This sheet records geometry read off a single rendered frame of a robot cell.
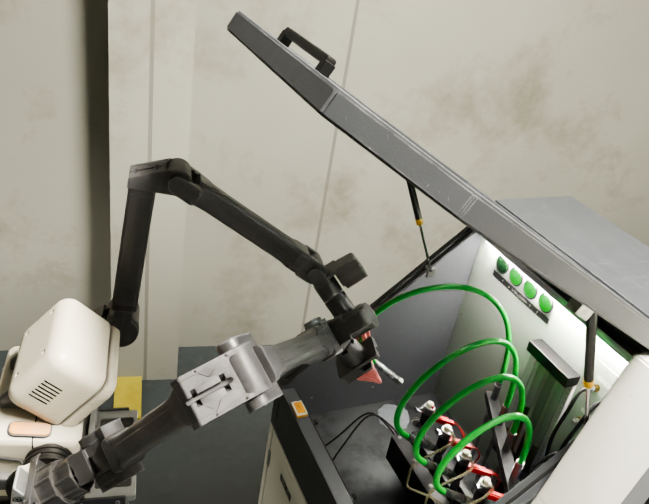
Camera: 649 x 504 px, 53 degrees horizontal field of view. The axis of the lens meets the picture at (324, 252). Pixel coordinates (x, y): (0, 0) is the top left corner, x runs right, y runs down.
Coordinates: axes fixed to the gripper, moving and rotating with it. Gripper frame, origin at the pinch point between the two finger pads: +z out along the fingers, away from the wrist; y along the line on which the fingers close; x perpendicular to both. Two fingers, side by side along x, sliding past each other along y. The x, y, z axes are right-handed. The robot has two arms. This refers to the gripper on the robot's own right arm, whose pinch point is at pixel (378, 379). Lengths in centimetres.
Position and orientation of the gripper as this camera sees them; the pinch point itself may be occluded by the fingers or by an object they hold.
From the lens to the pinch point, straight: 150.3
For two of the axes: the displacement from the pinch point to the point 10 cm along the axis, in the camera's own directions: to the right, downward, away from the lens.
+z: 6.0, 6.4, 4.8
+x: -1.3, -5.2, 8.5
